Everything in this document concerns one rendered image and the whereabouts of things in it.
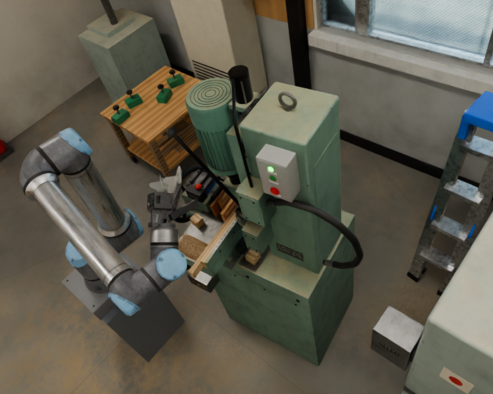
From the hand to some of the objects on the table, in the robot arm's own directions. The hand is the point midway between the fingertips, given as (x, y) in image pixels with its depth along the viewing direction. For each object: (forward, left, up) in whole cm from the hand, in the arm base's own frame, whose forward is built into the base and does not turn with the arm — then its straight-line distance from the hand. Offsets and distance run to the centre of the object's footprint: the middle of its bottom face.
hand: (171, 169), depth 146 cm
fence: (+21, -7, -43) cm, 48 cm away
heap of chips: (-6, +1, -43) cm, 43 cm away
